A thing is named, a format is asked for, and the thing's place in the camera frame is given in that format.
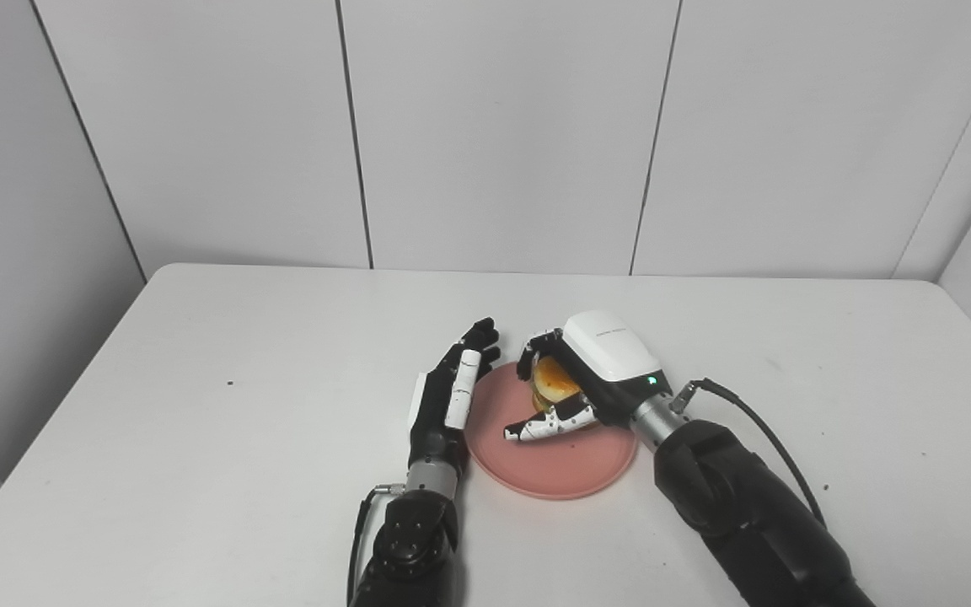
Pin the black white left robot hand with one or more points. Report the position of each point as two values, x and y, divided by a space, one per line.
443 405

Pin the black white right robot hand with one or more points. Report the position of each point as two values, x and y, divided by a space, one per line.
612 362

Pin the toy hamburger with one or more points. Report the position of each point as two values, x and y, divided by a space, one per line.
553 381

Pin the pink round plate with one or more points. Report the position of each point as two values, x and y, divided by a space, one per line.
553 468

